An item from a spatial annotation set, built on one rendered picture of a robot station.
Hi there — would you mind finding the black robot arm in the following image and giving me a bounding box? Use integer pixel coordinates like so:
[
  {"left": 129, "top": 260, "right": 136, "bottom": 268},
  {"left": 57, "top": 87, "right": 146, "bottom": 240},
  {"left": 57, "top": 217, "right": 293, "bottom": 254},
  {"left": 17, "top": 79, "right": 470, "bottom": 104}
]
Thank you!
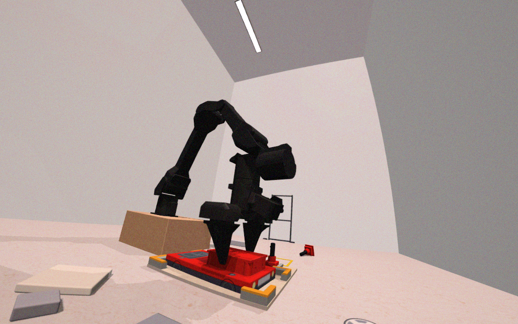
[{"left": 151, "top": 99, "right": 296, "bottom": 221}]

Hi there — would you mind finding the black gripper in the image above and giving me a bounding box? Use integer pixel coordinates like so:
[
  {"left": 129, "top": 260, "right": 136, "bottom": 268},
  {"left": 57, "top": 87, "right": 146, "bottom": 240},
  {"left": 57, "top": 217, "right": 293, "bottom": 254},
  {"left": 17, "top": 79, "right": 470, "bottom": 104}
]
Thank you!
[{"left": 199, "top": 178, "right": 272, "bottom": 265}]

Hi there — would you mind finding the pale lavender flat rectangle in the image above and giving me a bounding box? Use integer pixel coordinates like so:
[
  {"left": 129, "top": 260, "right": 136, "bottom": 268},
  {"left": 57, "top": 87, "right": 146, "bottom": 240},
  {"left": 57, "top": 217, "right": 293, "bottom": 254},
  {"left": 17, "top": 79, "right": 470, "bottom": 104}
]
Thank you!
[{"left": 137, "top": 313, "right": 181, "bottom": 324}]

